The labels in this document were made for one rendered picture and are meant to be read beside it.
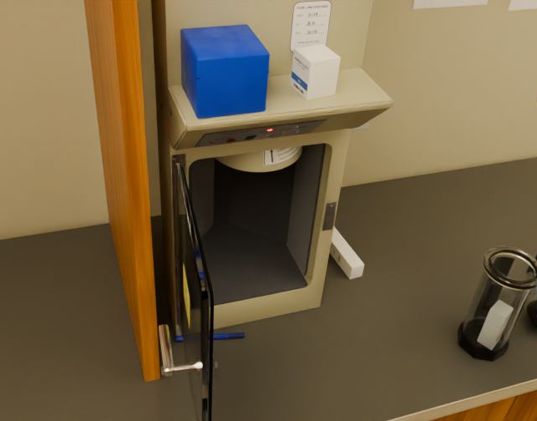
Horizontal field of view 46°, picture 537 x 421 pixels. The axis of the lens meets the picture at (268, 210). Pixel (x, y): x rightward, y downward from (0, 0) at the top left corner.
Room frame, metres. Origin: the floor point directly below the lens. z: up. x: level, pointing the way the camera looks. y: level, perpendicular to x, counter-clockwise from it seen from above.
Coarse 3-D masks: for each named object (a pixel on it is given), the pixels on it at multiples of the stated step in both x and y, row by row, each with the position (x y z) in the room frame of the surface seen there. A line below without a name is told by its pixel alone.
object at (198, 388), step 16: (176, 176) 0.80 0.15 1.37; (192, 224) 0.67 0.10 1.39; (192, 240) 0.63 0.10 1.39; (192, 256) 0.62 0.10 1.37; (192, 272) 0.62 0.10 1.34; (192, 288) 0.62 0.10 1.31; (192, 304) 0.63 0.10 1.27; (208, 304) 0.53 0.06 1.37; (192, 320) 0.63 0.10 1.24; (208, 320) 0.53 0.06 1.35; (192, 336) 0.63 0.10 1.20; (208, 336) 0.53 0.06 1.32; (192, 352) 0.63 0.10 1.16; (192, 384) 0.64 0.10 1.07; (192, 400) 0.64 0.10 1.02
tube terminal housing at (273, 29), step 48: (192, 0) 0.85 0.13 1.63; (240, 0) 0.88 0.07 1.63; (288, 0) 0.91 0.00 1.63; (336, 0) 0.93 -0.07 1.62; (288, 48) 0.91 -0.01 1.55; (336, 48) 0.94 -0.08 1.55; (240, 144) 0.88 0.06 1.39; (288, 144) 0.91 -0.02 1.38; (336, 144) 0.95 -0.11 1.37; (336, 192) 0.95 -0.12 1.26
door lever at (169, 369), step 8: (160, 328) 0.63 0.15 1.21; (168, 328) 0.63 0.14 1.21; (160, 336) 0.62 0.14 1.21; (168, 336) 0.62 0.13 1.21; (160, 344) 0.60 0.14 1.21; (168, 344) 0.60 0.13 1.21; (168, 352) 0.59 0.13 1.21; (168, 360) 0.57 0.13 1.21; (168, 368) 0.56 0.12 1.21; (176, 368) 0.56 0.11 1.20; (184, 368) 0.56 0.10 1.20; (192, 368) 0.57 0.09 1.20; (168, 376) 0.56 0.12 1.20
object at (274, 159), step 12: (228, 156) 0.93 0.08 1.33; (240, 156) 0.92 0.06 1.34; (252, 156) 0.92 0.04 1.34; (264, 156) 0.92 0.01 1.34; (276, 156) 0.93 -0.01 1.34; (288, 156) 0.94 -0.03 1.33; (240, 168) 0.91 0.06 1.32; (252, 168) 0.91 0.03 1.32; (264, 168) 0.91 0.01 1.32; (276, 168) 0.92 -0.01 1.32
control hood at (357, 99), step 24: (360, 72) 0.94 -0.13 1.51; (288, 96) 0.84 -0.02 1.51; (336, 96) 0.85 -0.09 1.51; (360, 96) 0.85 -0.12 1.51; (384, 96) 0.86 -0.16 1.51; (192, 120) 0.74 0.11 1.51; (216, 120) 0.75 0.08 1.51; (240, 120) 0.76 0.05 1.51; (264, 120) 0.78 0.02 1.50; (288, 120) 0.80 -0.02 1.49; (312, 120) 0.83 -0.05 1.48; (336, 120) 0.86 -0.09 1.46; (360, 120) 0.89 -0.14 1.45; (192, 144) 0.80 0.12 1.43
